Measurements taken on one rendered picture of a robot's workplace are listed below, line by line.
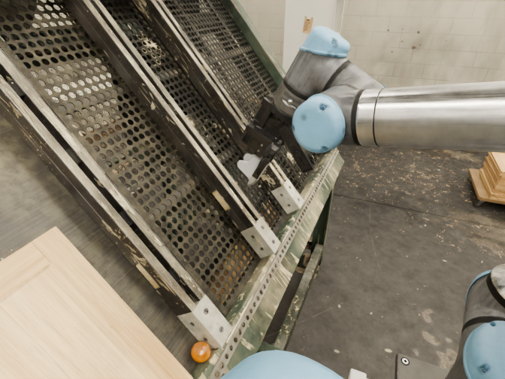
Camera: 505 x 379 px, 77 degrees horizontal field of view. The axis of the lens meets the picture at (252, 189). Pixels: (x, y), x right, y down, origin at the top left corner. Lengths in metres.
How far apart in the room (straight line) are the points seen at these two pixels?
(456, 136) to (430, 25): 5.11
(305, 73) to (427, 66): 5.02
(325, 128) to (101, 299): 0.61
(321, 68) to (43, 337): 0.71
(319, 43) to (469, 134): 0.28
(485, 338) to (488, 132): 0.33
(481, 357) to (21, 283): 0.79
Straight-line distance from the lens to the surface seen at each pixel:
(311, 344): 2.03
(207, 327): 0.88
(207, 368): 0.91
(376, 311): 2.27
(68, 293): 0.80
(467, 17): 5.55
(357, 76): 0.58
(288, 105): 0.61
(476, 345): 0.61
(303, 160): 0.66
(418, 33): 5.51
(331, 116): 0.42
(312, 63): 0.59
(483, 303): 0.71
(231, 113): 1.28
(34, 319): 0.78
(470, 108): 0.41
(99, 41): 1.17
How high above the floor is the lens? 1.70
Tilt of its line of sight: 32 degrees down
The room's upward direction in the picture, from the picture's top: straight up
